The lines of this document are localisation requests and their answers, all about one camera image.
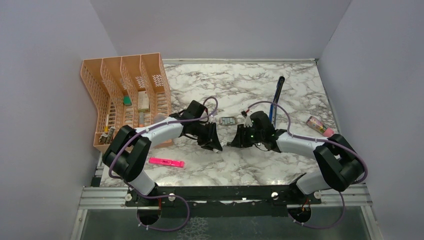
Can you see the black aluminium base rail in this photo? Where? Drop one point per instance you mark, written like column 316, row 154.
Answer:
column 120, row 198

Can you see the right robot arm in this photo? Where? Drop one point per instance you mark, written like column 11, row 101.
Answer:
column 338, row 166

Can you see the pink highlighter marker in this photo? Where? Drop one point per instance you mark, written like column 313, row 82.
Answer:
column 166, row 162

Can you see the white paper card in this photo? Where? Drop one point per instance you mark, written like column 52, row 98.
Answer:
column 143, row 102

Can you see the staple tray with staples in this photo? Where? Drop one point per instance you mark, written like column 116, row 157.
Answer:
column 228, row 121

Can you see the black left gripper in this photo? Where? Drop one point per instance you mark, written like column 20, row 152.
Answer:
column 211, row 141

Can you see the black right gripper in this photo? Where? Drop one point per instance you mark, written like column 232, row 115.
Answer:
column 239, row 140

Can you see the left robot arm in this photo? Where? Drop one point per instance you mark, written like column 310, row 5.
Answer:
column 127, row 154

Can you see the clear tape roll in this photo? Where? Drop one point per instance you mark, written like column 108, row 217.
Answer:
column 158, row 118

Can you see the orange plastic desk organizer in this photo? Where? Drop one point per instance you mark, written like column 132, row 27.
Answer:
column 126, row 90

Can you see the green eraser in organizer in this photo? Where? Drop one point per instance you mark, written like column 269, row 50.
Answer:
column 127, row 100

